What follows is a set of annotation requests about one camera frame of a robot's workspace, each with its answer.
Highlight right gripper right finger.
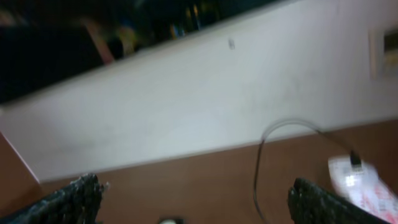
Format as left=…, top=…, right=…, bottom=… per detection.
left=287, top=178, right=387, bottom=224

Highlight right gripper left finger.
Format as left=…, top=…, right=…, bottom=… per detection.
left=1, top=174, right=109, bottom=224

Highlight white power strip red switches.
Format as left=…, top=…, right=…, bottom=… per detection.
left=328, top=156, right=397, bottom=223

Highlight black usb charging cable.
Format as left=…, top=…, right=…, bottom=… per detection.
left=252, top=119, right=363, bottom=222

